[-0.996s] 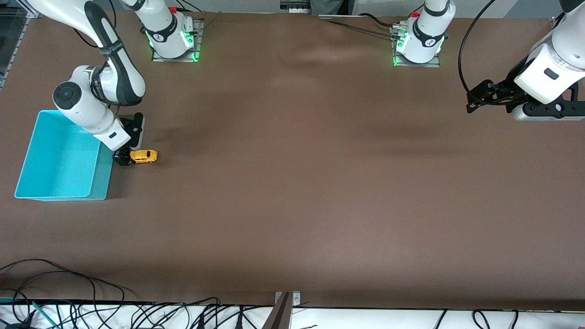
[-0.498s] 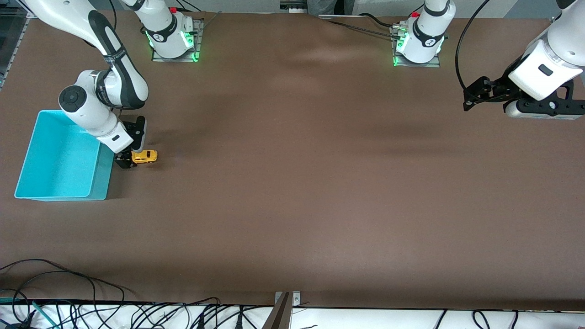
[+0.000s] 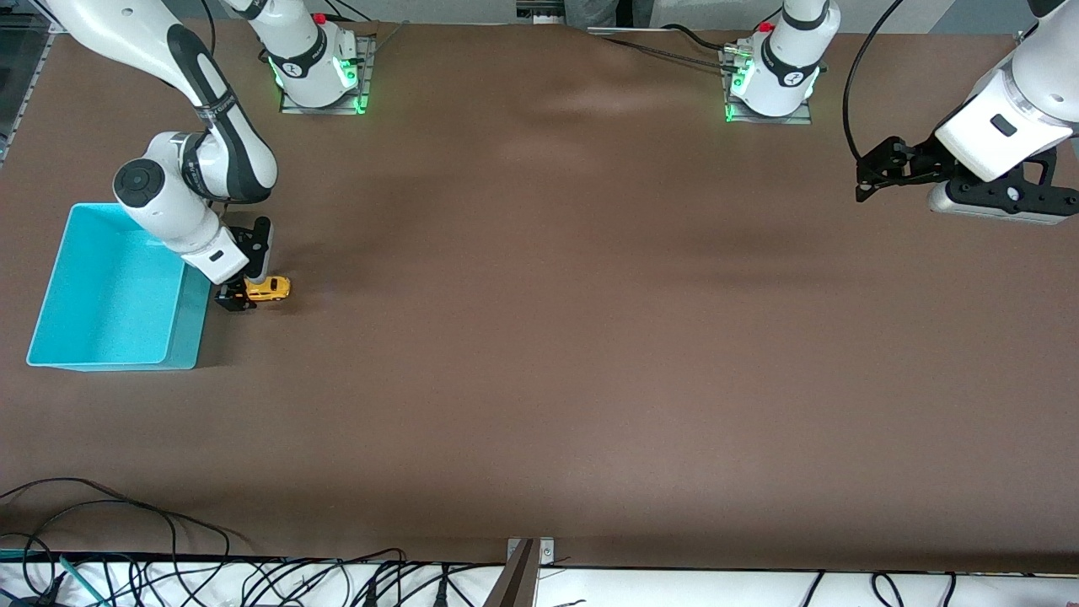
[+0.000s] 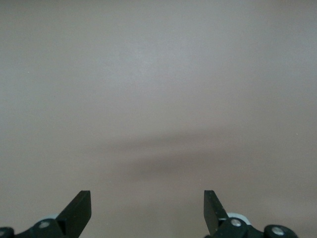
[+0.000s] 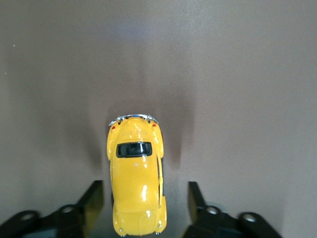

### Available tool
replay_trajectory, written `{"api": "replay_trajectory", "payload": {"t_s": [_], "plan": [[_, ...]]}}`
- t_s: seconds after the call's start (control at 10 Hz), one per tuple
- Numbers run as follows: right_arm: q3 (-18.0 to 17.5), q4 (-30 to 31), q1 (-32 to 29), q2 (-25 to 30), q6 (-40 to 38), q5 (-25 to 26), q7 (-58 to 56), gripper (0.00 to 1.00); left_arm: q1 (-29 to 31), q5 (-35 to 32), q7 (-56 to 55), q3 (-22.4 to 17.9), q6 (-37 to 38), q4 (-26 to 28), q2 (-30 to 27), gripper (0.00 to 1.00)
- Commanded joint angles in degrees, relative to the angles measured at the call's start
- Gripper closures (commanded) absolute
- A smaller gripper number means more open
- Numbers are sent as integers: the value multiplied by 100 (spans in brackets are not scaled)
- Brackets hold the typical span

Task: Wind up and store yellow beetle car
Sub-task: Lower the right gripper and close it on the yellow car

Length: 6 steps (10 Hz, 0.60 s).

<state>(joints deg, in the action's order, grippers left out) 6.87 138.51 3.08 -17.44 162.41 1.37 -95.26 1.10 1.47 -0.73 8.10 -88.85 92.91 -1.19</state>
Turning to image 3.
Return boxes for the turquoise plastic bin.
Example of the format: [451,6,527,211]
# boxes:
[26,202,213,372]

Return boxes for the person legs dark trousers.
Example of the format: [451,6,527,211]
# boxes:
[563,0,654,30]

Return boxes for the grey metal bar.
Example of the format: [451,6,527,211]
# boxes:
[485,540,540,607]

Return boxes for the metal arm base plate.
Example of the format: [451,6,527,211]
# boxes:
[721,46,814,126]
[278,34,378,116]

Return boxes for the thin black cable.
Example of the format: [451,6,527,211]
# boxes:
[662,23,730,53]

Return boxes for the black braided cable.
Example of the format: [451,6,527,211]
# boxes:
[588,30,730,75]

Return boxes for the metal mounting bracket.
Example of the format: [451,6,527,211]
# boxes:
[507,537,556,566]

